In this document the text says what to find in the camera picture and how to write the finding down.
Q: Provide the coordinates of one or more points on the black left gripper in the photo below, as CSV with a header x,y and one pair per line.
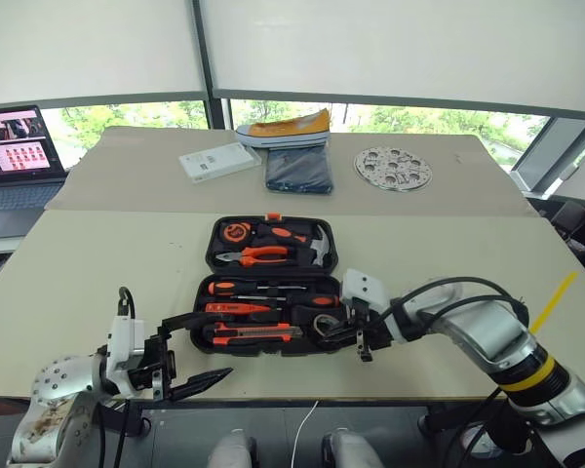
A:
x,y
163,365

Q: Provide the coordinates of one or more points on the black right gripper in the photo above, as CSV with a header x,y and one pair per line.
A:
x,y
378,336

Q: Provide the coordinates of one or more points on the orange black utility knife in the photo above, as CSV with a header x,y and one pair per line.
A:
x,y
244,334

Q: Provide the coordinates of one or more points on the orange voltage tester pen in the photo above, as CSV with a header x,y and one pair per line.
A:
x,y
229,308

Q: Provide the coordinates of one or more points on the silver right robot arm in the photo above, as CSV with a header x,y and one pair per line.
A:
x,y
492,336

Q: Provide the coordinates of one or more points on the black tool case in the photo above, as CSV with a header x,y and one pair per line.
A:
x,y
268,273

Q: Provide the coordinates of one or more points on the grey rounded robot leg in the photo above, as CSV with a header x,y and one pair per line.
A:
x,y
351,451
231,451

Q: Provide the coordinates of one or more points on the orange tape measure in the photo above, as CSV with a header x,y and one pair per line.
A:
x,y
235,232

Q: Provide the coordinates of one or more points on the folded dark blue jeans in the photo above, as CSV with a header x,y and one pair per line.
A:
x,y
297,168

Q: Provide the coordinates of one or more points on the round perforated metal plate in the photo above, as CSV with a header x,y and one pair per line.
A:
x,y
392,168

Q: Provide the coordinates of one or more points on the white flat cardboard box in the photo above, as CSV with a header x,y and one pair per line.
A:
x,y
219,161

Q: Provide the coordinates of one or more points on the yellow canvas shoe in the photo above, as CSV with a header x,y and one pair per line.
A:
x,y
287,129

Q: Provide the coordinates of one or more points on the yellow plastic strip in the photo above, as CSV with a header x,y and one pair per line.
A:
x,y
556,300

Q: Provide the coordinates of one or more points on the grey laptop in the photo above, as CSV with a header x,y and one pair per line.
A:
x,y
14,200

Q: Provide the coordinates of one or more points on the black chair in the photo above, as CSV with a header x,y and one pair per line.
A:
x,y
568,219

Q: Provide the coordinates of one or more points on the open grey window sash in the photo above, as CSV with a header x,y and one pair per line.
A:
x,y
546,156

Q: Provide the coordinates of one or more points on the wide white roller blind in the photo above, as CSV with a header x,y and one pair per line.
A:
x,y
395,44

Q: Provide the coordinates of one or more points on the narrow white roller blind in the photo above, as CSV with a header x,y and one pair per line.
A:
x,y
88,44

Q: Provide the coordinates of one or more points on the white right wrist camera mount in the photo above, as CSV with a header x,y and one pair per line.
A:
x,y
365,287

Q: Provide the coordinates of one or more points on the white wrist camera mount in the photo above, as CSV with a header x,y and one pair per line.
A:
x,y
124,351
365,287

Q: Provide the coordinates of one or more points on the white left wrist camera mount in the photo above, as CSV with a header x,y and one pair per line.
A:
x,y
124,351

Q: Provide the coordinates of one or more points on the grey window post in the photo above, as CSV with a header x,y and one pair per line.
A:
x,y
219,114

